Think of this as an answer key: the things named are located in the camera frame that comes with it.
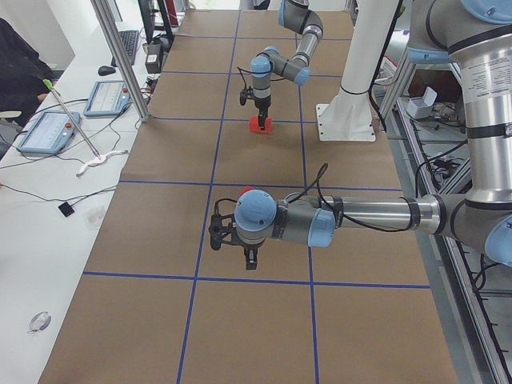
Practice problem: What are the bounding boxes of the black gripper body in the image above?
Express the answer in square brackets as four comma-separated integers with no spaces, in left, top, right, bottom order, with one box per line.
[243,245,258,262]
[254,97,271,114]

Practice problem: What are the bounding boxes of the black power adapter box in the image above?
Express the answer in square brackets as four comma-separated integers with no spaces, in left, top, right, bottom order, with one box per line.
[145,43,163,74]

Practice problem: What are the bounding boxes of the black keyboard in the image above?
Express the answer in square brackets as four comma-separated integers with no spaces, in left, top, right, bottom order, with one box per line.
[118,30,139,65]

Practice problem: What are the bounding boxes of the far blue teach pendant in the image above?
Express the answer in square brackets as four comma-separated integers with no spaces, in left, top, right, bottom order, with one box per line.
[83,81,130,118]

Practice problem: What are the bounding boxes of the blue teach pendant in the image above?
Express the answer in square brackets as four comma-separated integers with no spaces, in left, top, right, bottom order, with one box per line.
[17,111,75,155]
[83,81,130,118]

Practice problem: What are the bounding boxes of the white small box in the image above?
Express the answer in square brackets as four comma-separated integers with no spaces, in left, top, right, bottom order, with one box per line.
[406,86,438,120]

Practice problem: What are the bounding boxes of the black computer mouse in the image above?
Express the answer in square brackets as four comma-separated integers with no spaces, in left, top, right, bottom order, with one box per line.
[98,66,116,76]

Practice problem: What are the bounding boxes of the small black square device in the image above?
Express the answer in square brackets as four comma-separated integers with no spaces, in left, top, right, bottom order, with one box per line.
[58,202,75,218]

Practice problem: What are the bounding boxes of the near blue teach pendant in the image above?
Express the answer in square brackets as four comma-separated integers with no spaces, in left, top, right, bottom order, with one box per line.
[17,111,75,155]

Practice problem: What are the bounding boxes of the metal rod green tip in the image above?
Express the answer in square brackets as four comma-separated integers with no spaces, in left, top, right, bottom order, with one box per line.
[42,78,101,160]

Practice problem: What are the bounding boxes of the seated person in black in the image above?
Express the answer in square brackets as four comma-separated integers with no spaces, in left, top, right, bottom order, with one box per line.
[1,18,57,126]

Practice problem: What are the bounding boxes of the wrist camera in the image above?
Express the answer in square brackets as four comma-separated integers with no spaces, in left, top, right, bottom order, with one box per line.
[208,214,240,251]
[239,87,254,106]

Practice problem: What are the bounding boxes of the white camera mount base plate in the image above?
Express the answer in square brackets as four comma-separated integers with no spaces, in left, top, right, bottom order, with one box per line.
[315,102,376,142]

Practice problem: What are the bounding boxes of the aluminium frame post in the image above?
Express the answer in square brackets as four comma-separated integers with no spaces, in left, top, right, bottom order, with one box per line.
[90,0,150,123]

